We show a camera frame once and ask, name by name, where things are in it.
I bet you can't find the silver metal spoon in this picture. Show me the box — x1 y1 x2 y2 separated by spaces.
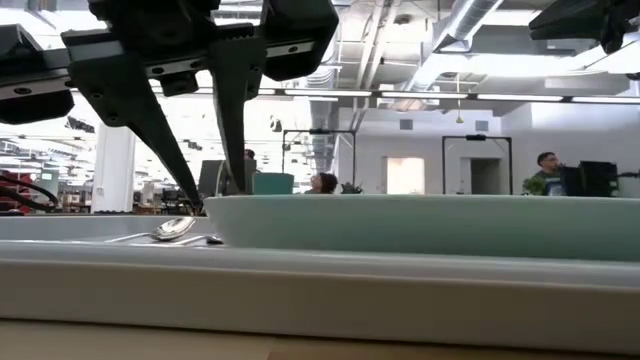
104 216 197 244

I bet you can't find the grey plastic tray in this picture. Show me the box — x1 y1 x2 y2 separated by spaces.
0 214 640 356

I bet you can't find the black metal station frame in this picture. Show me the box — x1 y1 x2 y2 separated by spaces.
441 134 514 195
281 128 358 195

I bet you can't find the white square column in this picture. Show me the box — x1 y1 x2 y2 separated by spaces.
91 122 137 214

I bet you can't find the teal green cup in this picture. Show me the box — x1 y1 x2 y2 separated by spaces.
252 172 295 196

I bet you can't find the black cable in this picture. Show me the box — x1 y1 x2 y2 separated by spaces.
0 173 60 214

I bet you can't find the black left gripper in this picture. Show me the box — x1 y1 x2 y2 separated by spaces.
0 0 341 214

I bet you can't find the grey rectangular air duct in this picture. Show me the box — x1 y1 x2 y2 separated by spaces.
434 22 551 56

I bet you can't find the green bushy plant white pot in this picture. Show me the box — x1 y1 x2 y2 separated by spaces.
522 175 547 196

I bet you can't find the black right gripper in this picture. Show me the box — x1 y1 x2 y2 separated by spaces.
528 0 640 55

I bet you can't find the black computer monitor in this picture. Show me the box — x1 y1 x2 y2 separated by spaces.
198 159 258 197

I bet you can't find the silver metal fork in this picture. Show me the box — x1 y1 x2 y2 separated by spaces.
129 233 225 248

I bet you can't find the pale green plate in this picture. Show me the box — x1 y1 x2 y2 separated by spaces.
204 193 640 264

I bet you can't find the black equipment cabinet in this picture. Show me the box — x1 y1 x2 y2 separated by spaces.
559 160 620 198

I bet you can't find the slanted silver air duct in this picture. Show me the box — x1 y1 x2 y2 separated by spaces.
404 0 504 91

